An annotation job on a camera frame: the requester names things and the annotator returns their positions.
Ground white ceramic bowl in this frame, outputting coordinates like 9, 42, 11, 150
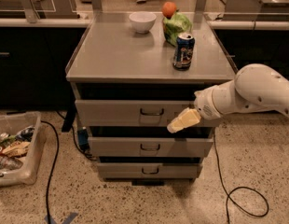
129, 11, 157, 34

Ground black cable floor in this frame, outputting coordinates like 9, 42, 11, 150
213, 131, 270, 224
40, 120, 61, 224

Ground orange fruit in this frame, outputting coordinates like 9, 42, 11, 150
162, 2, 176, 19

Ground grey bottom drawer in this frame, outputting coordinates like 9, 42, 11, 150
97, 163, 202, 179

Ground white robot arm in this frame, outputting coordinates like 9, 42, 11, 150
167, 63, 289, 133

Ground black cable left floor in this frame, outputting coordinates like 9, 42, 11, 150
40, 120, 61, 224

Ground blue soda can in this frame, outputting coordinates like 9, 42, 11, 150
173, 33, 195, 70

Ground blue power adapter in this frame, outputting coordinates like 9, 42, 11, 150
77, 128, 89, 150

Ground clear plastic bin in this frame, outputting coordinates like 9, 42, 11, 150
0, 111, 46, 188

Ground crumpled snack packages in bin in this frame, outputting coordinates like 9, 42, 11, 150
0, 126, 34, 170

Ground green chip bag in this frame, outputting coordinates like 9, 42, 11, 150
163, 12, 192, 47

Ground black cable right floor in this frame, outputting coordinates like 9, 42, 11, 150
213, 131, 270, 224

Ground grey top drawer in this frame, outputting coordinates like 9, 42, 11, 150
75, 99, 229, 128

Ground grey metal drawer cabinet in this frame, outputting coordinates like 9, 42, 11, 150
64, 10, 241, 187

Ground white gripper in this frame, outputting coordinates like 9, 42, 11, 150
167, 86, 222, 133

